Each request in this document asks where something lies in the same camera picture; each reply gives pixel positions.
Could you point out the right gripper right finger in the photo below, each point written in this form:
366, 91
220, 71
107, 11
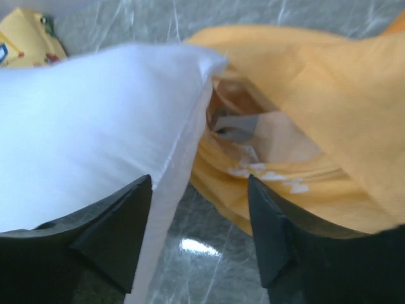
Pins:
303, 258

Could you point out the orange Mickey Mouse pillowcase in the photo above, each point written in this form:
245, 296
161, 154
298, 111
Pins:
317, 117

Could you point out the white pillow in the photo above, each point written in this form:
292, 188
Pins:
79, 130

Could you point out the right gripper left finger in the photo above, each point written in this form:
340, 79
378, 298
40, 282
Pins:
50, 263

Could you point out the yellow car print pillow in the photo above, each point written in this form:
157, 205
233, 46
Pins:
28, 40

